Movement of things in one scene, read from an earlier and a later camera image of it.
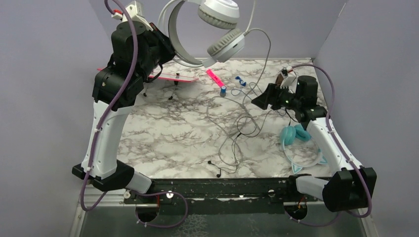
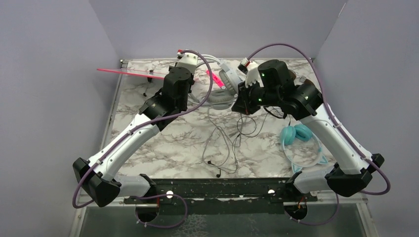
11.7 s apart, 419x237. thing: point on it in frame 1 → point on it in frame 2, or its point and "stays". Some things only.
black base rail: [217, 196] stays
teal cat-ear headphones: [289, 134] stays
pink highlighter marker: [216, 79] stays
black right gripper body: [283, 98] → [253, 97]
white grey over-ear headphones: [220, 14] → [223, 97]
